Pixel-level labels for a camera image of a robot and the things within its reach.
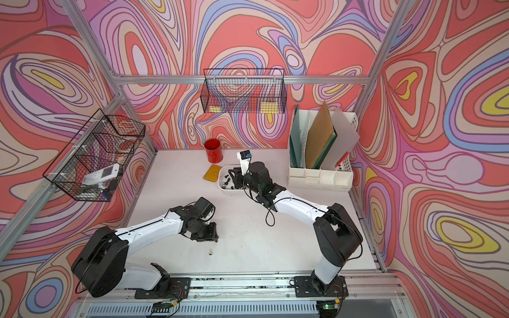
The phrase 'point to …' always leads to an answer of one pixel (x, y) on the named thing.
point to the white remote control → (107, 173)
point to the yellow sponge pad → (212, 173)
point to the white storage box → (226, 181)
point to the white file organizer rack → (337, 179)
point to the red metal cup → (214, 152)
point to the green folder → (323, 155)
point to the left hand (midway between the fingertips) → (218, 238)
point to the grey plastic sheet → (347, 136)
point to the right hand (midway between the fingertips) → (231, 175)
